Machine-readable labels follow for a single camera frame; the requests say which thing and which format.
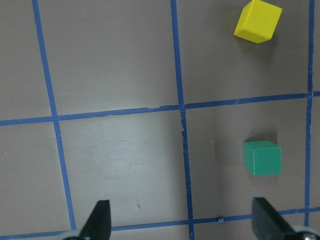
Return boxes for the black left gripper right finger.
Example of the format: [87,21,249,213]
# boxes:
[251,197,296,240]

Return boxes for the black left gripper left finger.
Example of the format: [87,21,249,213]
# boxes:
[78,200,112,240]

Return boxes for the green wooden block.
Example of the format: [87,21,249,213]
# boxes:
[243,140,282,176]

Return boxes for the yellow wooden block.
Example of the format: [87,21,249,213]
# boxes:
[234,0,283,44]

